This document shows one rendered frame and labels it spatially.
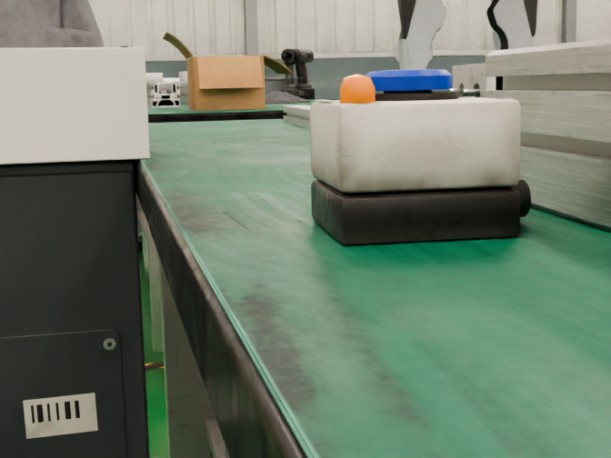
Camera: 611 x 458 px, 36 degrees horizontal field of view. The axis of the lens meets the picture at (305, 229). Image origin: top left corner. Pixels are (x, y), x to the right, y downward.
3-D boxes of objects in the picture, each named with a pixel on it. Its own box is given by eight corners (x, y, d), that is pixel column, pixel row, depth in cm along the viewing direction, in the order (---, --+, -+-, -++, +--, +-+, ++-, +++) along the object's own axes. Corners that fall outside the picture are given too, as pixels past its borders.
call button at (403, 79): (355, 113, 44) (355, 70, 44) (436, 110, 45) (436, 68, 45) (375, 115, 40) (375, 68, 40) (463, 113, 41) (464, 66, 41)
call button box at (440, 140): (311, 220, 47) (307, 94, 46) (495, 212, 48) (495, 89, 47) (341, 247, 39) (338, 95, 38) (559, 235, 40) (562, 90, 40)
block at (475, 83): (451, 120, 161) (451, 64, 160) (513, 118, 163) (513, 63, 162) (472, 122, 151) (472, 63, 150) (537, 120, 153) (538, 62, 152)
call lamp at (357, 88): (336, 103, 40) (335, 74, 40) (370, 102, 40) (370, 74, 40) (343, 103, 38) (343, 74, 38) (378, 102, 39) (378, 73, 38)
